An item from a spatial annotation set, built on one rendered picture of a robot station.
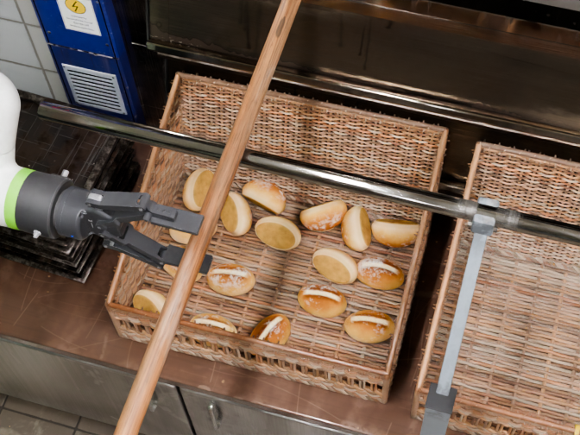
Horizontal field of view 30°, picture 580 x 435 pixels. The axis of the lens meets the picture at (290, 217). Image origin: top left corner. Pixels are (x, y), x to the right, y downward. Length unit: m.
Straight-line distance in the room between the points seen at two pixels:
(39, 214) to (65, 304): 0.68
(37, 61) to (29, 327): 0.57
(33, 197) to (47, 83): 0.88
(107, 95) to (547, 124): 0.92
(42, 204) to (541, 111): 0.90
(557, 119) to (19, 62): 1.15
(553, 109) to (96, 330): 0.99
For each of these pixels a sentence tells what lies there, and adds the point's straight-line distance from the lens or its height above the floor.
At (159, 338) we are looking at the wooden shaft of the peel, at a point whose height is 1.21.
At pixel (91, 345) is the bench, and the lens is 2.21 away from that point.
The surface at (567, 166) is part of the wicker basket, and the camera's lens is 2.08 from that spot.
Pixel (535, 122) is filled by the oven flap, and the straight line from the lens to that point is 1.99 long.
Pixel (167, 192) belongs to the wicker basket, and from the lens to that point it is 2.26.
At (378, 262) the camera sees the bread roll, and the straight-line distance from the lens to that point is 2.16.
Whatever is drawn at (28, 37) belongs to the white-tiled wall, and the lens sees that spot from 2.34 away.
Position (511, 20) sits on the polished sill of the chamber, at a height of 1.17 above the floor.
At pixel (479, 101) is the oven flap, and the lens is 1.99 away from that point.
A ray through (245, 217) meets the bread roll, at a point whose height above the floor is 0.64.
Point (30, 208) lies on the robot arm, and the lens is 1.60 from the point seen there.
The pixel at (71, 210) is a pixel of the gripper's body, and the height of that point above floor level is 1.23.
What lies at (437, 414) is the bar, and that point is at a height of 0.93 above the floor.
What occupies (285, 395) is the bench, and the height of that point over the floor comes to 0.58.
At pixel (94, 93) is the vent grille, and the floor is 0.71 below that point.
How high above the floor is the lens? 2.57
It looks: 61 degrees down
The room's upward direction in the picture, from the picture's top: 5 degrees counter-clockwise
